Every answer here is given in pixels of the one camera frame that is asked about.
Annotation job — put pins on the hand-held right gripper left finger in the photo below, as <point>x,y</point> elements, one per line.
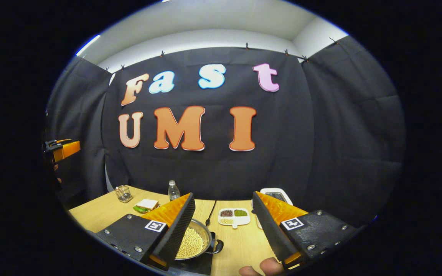
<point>177,230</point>

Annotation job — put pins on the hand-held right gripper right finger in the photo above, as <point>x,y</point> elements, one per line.
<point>269,230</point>

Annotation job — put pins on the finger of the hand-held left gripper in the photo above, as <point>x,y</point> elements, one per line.
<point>67,149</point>

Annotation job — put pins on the pile of yellow soybeans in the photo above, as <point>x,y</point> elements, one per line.
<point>190,241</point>

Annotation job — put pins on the black induction cooktop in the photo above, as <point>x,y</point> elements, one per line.
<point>198,266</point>

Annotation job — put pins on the white divided dish of beans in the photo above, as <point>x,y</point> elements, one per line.
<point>234,217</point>

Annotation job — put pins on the clear plastic water bottle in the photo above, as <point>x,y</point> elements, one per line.
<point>173,191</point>

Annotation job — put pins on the sandwich with lettuce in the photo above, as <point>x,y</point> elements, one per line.
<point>147,204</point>

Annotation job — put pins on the white rectangular container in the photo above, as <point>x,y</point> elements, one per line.
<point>286,193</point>

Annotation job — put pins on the row of black cloth clips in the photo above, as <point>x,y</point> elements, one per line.
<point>246,46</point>

